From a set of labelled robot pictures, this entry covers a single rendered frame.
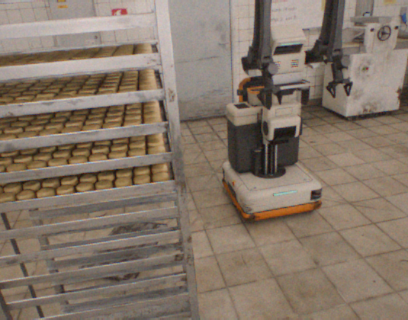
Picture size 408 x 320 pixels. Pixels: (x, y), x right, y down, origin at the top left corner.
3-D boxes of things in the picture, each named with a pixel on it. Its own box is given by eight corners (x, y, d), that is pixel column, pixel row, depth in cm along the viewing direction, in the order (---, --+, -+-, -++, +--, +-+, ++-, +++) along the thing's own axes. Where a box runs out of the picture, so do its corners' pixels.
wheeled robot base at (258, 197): (220, 184, 311) (220, 160, 301) (286, 174, 322) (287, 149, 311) (244, 225, 251) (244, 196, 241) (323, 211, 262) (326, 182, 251)
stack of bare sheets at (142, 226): (133, 283, 211) (132, 279, 209) (78, 273, 222) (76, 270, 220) (167, 227, 263) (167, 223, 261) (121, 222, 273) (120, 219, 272)
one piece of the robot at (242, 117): (227, 174, 300) (223, 78, 264) (285, 164, 309) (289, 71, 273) (239, 192, 270) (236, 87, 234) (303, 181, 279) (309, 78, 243)
